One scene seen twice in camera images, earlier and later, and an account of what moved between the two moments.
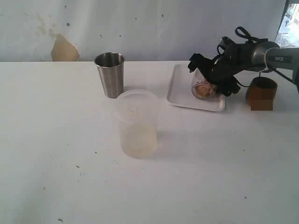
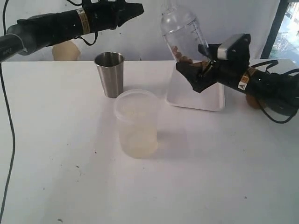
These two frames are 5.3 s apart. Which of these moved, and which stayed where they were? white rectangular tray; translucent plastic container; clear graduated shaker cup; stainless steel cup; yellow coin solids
Moved: yellow coin solids; clear graduated shaker cup
Stayed: stainless steel cup; translucent plastic container; white rectangular tray
